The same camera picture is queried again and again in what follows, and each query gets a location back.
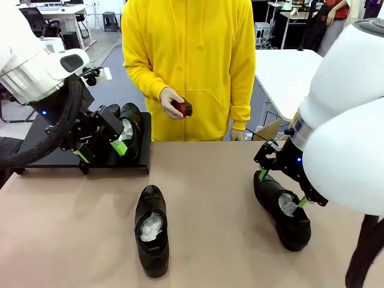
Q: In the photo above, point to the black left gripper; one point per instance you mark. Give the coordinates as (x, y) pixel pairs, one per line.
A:
(54, 120)

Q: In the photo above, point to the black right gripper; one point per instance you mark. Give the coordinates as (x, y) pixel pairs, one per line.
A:
(292, 159)

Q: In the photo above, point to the red wooden shoe brush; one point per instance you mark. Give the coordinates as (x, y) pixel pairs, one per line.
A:
(181, 108)

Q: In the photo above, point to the yellow-sleeved left forearm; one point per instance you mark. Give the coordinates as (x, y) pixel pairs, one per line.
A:
(243, 99)

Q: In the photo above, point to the yellow-sleeved right forearm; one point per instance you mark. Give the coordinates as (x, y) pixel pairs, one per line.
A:
(144, 78)

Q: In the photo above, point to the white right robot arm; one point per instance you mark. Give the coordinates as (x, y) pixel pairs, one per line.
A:
(345, 105)

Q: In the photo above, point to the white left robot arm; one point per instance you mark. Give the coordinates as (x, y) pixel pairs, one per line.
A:
(27, 60)

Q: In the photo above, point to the black shoe stand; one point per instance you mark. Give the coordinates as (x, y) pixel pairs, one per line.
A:
(145, 150)

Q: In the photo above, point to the person's left hand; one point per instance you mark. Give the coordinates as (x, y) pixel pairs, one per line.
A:
(237, 135)

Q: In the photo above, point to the person's right hand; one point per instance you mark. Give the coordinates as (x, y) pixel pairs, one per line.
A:
(168, 100)

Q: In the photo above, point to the white paper shoe stuffing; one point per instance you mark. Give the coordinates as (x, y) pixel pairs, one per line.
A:
(127, 129)
(151, 228)
(286, 204)

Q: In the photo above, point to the cardboard box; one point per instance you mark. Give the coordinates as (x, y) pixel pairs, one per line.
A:
(267, 132)

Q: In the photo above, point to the white table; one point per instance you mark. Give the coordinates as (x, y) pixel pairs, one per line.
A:
(279, 81)

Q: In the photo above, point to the black computer tower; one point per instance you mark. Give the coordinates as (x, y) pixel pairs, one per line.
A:
(72, 40)

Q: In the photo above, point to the grey plastic stool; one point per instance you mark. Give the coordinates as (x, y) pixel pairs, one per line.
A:
(109, 22)

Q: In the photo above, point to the person in yellow hoodie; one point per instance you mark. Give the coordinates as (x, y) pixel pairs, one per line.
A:
(192, 60)

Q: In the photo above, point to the white desk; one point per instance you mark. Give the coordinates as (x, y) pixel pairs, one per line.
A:
(69, 10)

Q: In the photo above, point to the black office chair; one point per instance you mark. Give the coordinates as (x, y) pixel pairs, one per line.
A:
(36, 18)

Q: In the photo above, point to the white computer case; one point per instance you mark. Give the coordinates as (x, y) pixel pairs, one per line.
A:
(262, 33)

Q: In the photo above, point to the black desk with beige top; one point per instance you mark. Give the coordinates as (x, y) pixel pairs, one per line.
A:
(292, 30)

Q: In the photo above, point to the person in red shirt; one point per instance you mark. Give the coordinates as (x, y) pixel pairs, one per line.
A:
(330, 33)

